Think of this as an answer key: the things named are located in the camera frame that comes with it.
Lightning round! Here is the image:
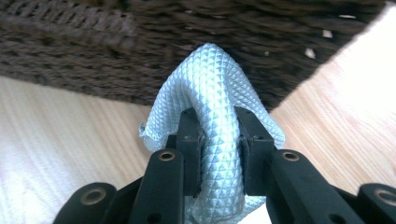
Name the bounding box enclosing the light blue cloth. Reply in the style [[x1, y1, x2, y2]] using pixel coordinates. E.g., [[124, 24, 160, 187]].
[[138, 42, 286, 224]]

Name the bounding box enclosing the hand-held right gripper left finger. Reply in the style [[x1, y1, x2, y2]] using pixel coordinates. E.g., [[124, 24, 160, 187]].
[[166, 106, 205, 199]]

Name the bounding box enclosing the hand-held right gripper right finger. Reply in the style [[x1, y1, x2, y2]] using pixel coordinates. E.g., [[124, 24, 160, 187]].
[[233, 106, 277, 197]]

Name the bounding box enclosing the brown woven basket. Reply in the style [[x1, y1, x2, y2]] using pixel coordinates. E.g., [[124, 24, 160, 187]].
[[0, 0, 387, 112]]

